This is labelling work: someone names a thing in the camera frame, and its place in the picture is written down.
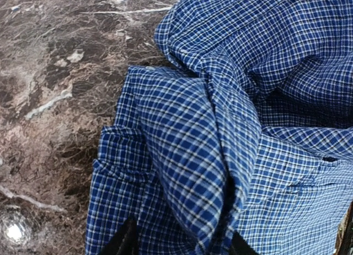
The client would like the blue checked long sleeve shirt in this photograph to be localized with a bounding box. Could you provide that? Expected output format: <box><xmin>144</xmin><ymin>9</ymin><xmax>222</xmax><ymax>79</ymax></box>
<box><xmin>85</xmin><ymin>0</ymin><xmax>352</xmax><ymax>254</ymax></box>

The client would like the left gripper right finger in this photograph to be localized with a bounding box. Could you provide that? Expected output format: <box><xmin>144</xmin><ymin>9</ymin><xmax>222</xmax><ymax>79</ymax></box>
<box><xmin>230</xmin><ymin>231</ymin><xmax>258</xmax><ymax>255</ymax></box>

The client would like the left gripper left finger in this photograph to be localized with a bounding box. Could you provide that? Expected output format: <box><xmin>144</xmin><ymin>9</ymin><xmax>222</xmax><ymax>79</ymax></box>
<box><xmin>99</xmin><ymin>217</ymin><xmax>138</xmax><ymax>255</ymax></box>

